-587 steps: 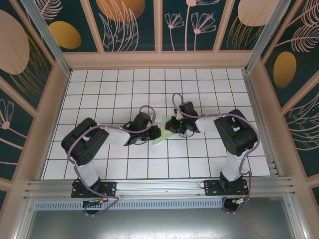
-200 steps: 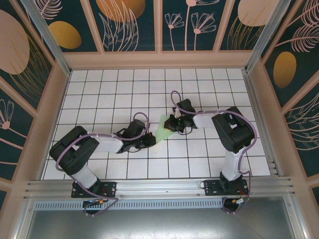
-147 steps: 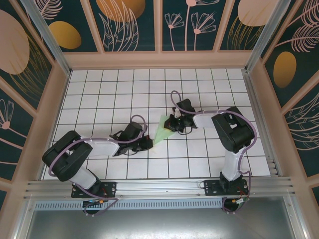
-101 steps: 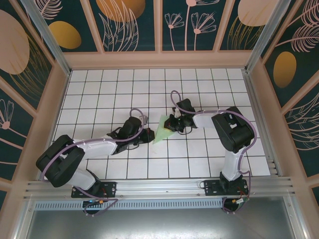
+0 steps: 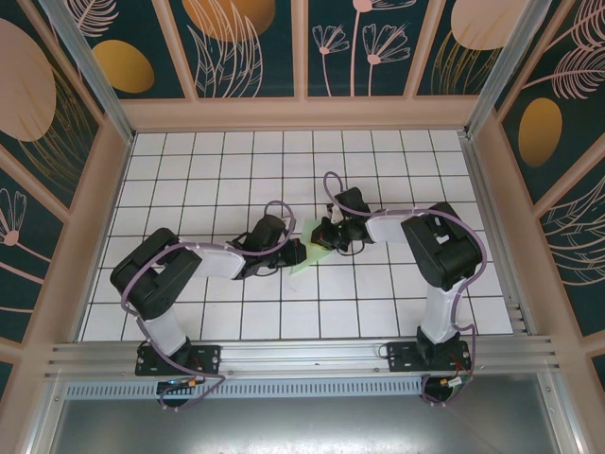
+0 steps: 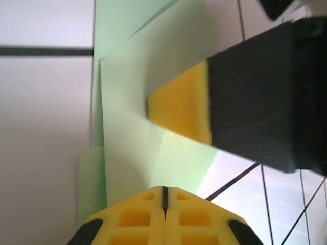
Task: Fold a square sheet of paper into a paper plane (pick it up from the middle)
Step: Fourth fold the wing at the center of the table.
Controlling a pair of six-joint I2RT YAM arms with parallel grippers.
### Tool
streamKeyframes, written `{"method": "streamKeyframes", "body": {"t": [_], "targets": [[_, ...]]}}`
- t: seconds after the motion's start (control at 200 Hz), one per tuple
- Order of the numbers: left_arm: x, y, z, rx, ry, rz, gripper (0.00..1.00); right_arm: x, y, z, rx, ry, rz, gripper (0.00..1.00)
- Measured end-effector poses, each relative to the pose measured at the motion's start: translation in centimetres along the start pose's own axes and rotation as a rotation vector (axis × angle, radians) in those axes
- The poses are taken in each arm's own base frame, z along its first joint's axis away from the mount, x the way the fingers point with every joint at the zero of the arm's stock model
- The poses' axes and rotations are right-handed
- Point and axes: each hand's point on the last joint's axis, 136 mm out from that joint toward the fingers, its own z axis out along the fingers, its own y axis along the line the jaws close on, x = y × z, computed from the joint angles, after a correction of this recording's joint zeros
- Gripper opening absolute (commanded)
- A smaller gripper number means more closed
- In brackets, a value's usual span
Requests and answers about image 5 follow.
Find light green paper sheet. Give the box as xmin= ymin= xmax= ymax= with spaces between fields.
xmin=287 ymin=219 xmax=335 ymax=276

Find small circuit board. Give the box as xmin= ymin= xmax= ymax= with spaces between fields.
xmin=157 ymin=376 xmax=199 ymax=394
xmin=441 ymin=373 xmax=475 ymax=393

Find grey metal front plate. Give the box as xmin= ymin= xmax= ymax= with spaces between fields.
xmin=27 ymin=373 xmax=585 ymax=454

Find aluminium front rail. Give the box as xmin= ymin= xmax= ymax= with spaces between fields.
xmin=44 ymin=334 xmax=566 ymax=383

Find wall panel pink flowers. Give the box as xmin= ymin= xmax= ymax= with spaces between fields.
xmin=304 ymin=0 xmax=445 ymax=100

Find grey slotted cable duct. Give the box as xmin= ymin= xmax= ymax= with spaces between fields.
xmin=63 ymin=375 xmax=426 ymax=401

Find aluminium side rail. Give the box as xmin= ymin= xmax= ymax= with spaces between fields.
xmin=458 ymin=131 xmax=538 ymax=336

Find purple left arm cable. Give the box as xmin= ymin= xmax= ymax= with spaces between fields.
xmin=121 ymin=201 xmax=298 ymax=413

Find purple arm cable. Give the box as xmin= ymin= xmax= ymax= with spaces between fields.
xmin=322 ymin=170 xmax=488 ymax=408
xmin=121 ymin=201 xmax=298 ymax=413

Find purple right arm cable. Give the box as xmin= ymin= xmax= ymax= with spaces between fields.
xmin=322 ymin=170 xmax=488 ymax=408

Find wall panel orange oval fern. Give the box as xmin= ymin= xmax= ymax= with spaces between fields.
xmin=493 ymin=0 xmax=605 ymax=205

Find aluminium corner post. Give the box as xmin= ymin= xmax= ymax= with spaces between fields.
xmin=462 ymin=0 xmax=554 ymax=139
xmin=40 ymin=0 xmax=137 ymax=146

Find wall panel peach circle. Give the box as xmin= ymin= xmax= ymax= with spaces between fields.
xmin=413 ymin=0 xmax=527 ymax=98

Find wall panel orange circle leaves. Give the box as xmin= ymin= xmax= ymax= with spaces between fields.
xmin=168 ymin=0 xmax=302 ymax=100

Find wall panel pink fern leaves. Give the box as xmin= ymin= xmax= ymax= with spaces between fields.
xmin=537 ymin=141 xmax=605 ymax=340

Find wall panel single pink flower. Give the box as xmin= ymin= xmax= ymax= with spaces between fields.
xmin=0 ymin=144 xmax=67 ymax=349

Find wall panel large peach oval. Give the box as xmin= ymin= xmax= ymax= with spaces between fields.
xmin=0 ymin=0 xmax=106 ymax=214

